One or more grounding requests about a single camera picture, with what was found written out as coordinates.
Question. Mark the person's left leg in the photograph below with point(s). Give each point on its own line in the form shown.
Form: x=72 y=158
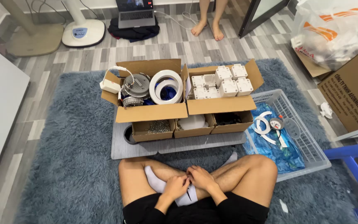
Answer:
x=135 y=179

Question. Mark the person's right hand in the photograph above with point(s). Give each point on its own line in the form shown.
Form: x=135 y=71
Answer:
x=202 y=178

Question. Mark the person's left fingers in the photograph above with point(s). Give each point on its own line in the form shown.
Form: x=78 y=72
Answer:
x=185 y=183

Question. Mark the shaggy grey-blue rug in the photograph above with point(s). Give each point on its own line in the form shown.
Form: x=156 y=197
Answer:
x=73 y=161

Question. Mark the small grey round downlight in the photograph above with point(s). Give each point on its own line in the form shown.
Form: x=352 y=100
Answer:
x=132 y=101

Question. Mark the pile of white square housings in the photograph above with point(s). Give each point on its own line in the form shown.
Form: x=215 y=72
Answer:
x=221 y=82

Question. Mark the white plastic shopping bag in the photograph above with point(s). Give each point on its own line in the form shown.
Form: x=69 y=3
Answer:
x=334 y=31

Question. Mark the blue plastic stool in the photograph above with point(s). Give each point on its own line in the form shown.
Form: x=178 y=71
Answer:
x=357 y=174

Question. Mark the white paper scrap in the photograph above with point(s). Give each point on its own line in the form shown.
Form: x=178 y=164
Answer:
x=283 y=205

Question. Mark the grey folding lap table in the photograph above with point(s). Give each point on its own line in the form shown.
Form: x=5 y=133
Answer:
x=172 y=144

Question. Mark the pile of dark clothing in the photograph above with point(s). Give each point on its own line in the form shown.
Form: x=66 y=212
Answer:
x=134 y=32

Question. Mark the white curved strip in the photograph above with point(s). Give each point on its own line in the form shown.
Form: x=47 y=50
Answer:
x=282 y=140
x=268 y=139

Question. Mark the grey laptop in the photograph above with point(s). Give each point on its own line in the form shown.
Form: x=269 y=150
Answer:
x=136 y=14

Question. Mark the flat cardboard piece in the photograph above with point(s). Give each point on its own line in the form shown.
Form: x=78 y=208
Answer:
x=311 y=67

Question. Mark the crumpled white tissue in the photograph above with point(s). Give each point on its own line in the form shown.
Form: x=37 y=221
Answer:
x=325 y=110

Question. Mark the blue plastic bag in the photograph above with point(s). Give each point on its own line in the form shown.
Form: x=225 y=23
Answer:
x=275 y=155

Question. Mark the black shorts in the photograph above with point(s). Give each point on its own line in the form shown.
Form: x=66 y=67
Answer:
x=197 y=211

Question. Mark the cardboard box of white housings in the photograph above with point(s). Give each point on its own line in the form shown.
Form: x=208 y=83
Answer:
x=219 y=105

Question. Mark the white fan base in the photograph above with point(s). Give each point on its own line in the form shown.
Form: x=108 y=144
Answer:
x=84 y=31

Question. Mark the black framed panel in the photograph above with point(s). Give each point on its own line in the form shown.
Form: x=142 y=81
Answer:
x=259 y=14

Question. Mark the person's leg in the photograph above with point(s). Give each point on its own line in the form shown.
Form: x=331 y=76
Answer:
x=247 y=180
x=135 y=179

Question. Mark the large printed cardboard carton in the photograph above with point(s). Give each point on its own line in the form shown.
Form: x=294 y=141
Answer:
x=353 y=93

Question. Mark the cardboard box of light fittings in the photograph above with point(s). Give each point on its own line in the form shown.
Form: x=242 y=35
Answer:
x=149 y=112

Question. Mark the person's left hand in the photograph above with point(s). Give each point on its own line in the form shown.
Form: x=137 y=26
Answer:
x=176 y=188

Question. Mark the small cardboard box of screws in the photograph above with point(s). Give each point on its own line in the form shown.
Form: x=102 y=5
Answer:
x=154 y=130

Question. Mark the person's right leg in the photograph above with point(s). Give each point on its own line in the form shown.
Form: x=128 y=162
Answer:
x=247 y=180

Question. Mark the small cardboard box, white parts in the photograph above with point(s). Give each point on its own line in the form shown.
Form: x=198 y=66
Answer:
x=193 y=129

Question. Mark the small silver round lamp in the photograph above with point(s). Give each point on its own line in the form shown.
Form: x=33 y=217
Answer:
x=276 y=123

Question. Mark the person's right fingers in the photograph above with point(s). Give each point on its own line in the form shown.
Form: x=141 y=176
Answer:
x=192 y=174

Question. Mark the white sock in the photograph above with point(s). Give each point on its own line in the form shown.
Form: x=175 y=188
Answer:
x=158 y=183
x=231 y=158

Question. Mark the white plastic basket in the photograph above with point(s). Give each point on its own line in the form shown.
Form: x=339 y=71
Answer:
x=309 y=149

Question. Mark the beige stand base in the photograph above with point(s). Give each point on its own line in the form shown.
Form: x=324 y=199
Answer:
x=34 y=39

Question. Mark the large grey round downlight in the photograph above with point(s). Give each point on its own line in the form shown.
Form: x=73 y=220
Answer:
x=136 y=84

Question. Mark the small cardboard box, black parts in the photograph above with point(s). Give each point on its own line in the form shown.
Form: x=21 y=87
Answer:
x=231 y=124

